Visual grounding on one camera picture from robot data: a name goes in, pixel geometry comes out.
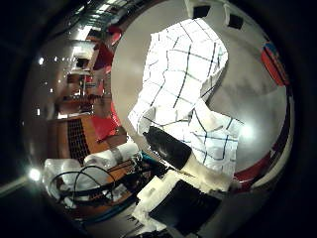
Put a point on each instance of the white checked cloth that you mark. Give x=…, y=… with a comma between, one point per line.
x=178, y=82

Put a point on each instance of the wooden cabinet with black grille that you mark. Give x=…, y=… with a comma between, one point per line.
x=77, y=135

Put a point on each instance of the red chair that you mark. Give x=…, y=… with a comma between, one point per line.
x=104, y=56
x=105, y=122

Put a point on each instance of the orange spray bottle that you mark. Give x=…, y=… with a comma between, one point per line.
x=274, y=66

